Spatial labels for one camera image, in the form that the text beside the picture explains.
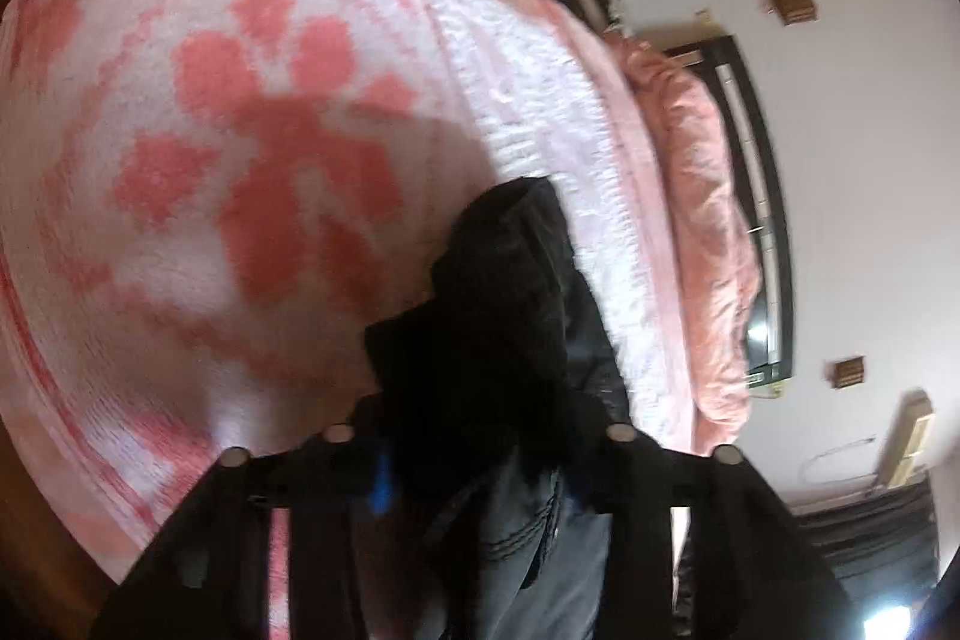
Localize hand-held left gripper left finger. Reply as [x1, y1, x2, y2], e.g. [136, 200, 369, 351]
[90, 411, 398, 640]

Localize dark patterned curtain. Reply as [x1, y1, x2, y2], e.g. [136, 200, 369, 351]
[795, 479, 942, 611]

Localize white cable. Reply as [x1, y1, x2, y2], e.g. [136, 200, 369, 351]
[801, 436, 878, 483]

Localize pink pillow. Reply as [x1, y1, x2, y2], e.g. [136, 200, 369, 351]
[619, 32, 762, 453]

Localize pink white patterned blanket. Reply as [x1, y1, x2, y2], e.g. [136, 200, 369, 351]
[0, 0, 698, 640]

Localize beige wall unit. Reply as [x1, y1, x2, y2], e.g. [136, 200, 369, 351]
[877, 389, 937, 487]

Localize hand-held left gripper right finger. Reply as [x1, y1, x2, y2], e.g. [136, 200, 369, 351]
[566, 422, 860, 640]

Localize dark wooden headboard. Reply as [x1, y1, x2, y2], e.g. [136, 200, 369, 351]
[536, 0, 796, 401]

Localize black quilted pants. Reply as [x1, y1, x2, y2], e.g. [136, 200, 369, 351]
[364, 175, 676, 640]

